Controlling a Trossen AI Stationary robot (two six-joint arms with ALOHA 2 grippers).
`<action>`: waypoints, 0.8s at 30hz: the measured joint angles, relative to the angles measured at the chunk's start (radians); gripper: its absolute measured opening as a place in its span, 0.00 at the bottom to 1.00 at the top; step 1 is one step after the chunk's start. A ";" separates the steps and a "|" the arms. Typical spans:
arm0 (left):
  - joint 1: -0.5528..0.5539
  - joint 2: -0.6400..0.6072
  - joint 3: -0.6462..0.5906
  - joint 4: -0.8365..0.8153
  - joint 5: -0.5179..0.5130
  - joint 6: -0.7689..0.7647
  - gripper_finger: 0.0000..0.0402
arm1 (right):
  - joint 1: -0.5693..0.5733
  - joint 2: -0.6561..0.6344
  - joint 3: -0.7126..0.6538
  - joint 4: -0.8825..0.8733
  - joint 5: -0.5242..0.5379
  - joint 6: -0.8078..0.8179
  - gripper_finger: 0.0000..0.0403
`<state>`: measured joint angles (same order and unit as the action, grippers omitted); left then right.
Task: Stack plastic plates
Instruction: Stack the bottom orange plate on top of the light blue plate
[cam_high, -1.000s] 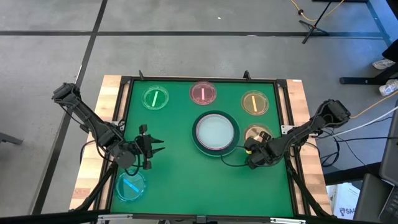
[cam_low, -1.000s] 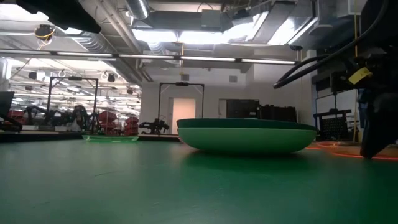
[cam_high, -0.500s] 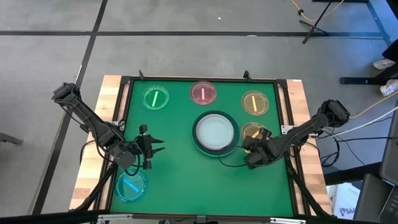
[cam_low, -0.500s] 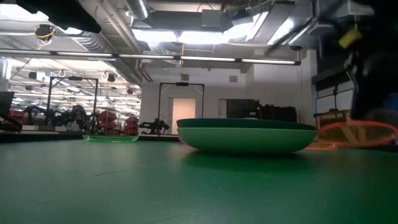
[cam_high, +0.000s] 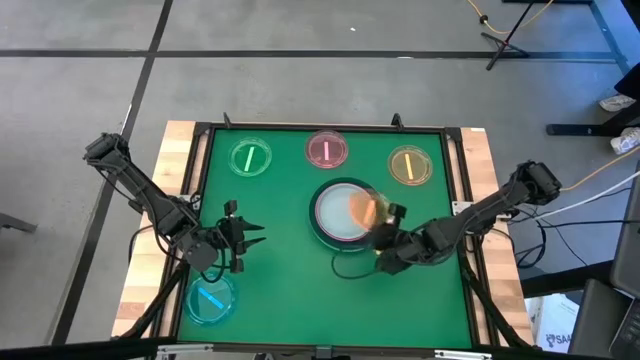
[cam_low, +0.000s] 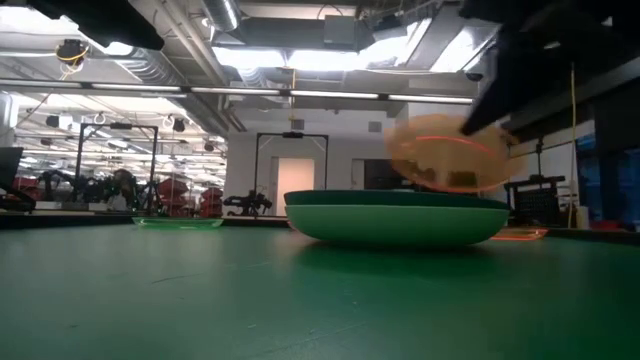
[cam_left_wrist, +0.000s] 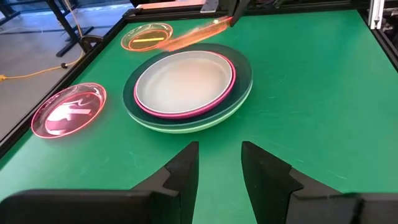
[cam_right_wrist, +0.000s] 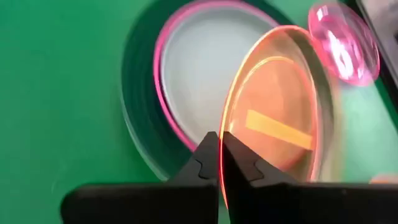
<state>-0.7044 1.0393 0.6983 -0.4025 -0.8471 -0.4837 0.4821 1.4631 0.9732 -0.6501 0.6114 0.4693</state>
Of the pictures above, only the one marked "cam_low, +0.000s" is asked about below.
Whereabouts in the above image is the dark monitor screen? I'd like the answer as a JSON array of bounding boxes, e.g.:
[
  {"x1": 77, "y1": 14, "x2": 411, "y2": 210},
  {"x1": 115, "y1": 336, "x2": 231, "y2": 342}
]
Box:
[{"x1": 0, "y1": 146, "x2": 25, "y2": 192}]

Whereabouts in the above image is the green table mat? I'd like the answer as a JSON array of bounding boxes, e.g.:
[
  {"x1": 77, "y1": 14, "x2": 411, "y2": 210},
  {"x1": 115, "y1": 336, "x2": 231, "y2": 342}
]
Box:
[{"x1": 0, "y1": 222, "x2": 640, "y2": 360}]

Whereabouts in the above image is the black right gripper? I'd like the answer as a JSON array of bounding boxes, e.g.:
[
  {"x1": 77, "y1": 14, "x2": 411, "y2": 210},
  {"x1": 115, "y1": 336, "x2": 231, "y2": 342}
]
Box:
[{"x1": 458, "y1": 0, "x2": 614, "y2": 137}]

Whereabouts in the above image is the rectangular grey ceiling duct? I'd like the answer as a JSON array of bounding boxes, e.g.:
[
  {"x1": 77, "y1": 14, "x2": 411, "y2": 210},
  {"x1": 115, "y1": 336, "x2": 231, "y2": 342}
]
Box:
[{"x1": 214, "y1": 14, "x2": 376, "y2": 52}]

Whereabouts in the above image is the red storage bin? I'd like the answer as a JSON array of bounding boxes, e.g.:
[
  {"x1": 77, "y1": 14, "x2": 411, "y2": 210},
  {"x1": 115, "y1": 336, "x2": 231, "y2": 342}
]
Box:
[
  {"x1": 199, "y1": 186, "x2": 225, "y2": 218},
  {"x1": 156, "y1": 177, "x2": 191, "y2": 217}
]

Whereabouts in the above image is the large dark green plate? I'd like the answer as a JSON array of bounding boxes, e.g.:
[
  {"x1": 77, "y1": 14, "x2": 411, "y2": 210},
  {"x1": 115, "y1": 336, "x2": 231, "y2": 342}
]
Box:
[{"x1": 283, "y1": 189, "x2": 511, "y2": 248}]

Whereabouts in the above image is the tall black rig frame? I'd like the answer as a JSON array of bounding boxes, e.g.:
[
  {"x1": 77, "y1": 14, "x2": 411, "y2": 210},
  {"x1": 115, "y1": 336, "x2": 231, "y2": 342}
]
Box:
[
  {"x1": 253, "y1": 131, "x2": 330, "y2": 192},
  {"x1": 74, "y1": 121, "x2": 160, "y2": 214}
]

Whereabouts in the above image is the yellow black cable reel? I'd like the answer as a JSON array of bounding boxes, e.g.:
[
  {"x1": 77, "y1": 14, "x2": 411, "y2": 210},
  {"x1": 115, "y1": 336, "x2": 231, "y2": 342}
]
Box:
[{"x1": 54, "y1": 38, "x2": 91, "y2": 67}]

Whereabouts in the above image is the black equipment cart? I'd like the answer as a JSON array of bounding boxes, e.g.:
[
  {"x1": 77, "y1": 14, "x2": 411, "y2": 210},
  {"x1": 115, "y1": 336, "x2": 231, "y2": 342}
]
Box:
[{"x1": 503, "y1": 137, "x2": 568, "y2": 228}]

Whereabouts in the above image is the red transparent plastic plate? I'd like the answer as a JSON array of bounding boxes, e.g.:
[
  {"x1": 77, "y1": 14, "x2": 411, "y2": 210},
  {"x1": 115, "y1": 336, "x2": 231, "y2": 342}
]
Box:
[{"x1": 491, "y1": 227, "x2": 550, "y2": 243}]

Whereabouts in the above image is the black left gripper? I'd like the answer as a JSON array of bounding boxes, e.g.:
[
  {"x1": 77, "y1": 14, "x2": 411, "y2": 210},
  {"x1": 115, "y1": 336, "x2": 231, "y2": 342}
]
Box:
[{"x1": 27, "y1": 0, "x2": 166, "y2": 52}]

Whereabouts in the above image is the round silver ventilation duct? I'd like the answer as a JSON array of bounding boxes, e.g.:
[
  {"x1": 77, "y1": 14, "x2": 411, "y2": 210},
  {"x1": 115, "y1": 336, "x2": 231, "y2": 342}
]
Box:
[{"x1": 202, "y1": 0, "x2": 242, "y2": 32}]

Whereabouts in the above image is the white door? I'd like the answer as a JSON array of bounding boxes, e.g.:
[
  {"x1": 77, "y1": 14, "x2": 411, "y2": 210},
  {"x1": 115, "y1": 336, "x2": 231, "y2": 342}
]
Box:
[{"x1": 275, "y1": 156, "x2": 316, "y2": 217}]

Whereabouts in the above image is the long ceiling light strip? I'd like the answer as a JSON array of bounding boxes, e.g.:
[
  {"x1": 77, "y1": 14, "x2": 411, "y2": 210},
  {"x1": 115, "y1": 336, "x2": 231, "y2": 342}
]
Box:
[{"x1": 0, "y1": 78, "x2": 476, "y2": 106}]

